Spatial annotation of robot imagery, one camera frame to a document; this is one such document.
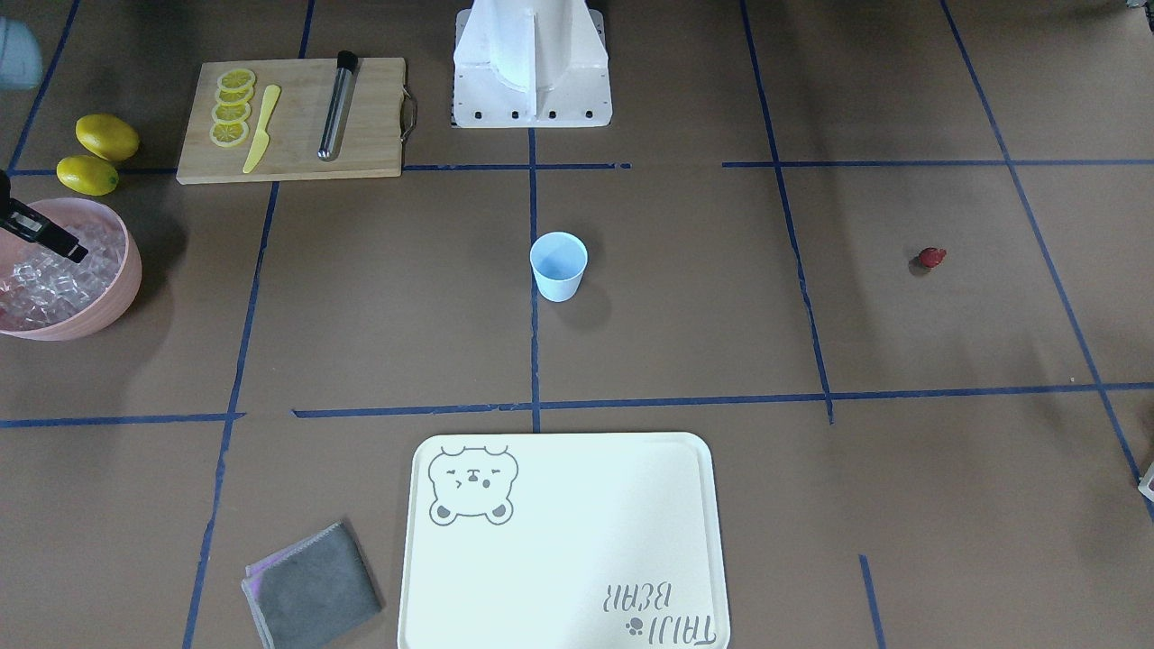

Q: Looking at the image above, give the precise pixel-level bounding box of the wooden cutting board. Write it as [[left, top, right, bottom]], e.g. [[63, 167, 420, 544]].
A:
[[177, 58, 415, 185]]

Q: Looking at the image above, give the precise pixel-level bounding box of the yellow plastic knife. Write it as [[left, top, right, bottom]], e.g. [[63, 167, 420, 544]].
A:
[[242, 85, 283, 174]]

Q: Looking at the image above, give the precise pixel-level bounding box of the pile of ice cubes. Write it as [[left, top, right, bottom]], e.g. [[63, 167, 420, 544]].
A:
[[1, 223, 127, 330]]

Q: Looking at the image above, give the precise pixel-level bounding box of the grey folded cloth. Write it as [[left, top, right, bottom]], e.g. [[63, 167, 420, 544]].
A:
[[242, 520, 384, 648]]

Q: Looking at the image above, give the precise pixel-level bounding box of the yellow lemon near bowl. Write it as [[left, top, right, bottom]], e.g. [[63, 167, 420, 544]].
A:
[[55, 155, 120, 197]]

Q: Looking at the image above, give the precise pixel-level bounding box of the lemon slice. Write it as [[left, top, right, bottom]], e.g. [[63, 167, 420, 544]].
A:
[[207, 122, 249, 148], [215, 85, 254, 107], [215, 69, 256, 92], [213, 102, 252, 124]]

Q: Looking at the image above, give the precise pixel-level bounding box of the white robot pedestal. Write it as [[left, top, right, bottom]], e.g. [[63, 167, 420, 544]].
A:
[[451, 1, 613, 129]]

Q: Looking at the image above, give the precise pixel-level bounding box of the pink bowl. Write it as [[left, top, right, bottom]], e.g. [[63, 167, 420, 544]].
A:
[[1, 197, 142, 341]]

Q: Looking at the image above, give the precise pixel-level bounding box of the yellow lemon near edge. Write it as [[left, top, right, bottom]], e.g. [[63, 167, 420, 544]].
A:
[[75, 114, 141, 163]]

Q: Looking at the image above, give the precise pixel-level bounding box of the light blue cup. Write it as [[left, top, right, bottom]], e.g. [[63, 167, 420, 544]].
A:
[[530, 233, 589, 303]]

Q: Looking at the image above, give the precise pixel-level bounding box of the silver black muddler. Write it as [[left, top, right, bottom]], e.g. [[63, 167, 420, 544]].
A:
[[316, 50, 359, 163]]

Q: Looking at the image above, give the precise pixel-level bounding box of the cream bear tray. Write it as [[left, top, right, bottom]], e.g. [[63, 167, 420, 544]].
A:
[[397, 432, 732, 648]]

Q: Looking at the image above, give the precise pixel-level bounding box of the red strawberry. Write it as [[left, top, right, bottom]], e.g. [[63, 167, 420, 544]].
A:
[[916, 247, 947, 270]]

